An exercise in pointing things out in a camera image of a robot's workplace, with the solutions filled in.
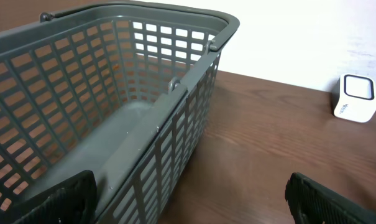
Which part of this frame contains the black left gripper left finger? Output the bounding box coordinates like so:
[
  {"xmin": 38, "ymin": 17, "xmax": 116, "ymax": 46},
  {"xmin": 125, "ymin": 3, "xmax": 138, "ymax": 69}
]
[{"xmin": 0, "ymin": 170, "xmax": 97, "ymax": 224}]

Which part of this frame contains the dark grey plastic basket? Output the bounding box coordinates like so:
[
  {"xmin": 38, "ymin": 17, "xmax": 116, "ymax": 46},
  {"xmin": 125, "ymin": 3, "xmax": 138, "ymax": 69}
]
[{"xmin": 0, "ymin": 1, "xmax": 240, "ymax": 223}]

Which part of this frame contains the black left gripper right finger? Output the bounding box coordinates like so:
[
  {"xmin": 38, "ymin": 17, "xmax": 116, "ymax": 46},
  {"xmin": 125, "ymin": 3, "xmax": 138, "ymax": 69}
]
[{"xmin": 285, "ymin": 172, "xmax": 376, "ymax": 224}]

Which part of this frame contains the white barcode scanner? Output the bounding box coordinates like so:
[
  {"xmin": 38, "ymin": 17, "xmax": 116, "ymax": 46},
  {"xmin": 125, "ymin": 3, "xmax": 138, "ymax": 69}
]
[{"xmin": 331, "ymin": 74, "xmax": 376, "ymax": 123}]

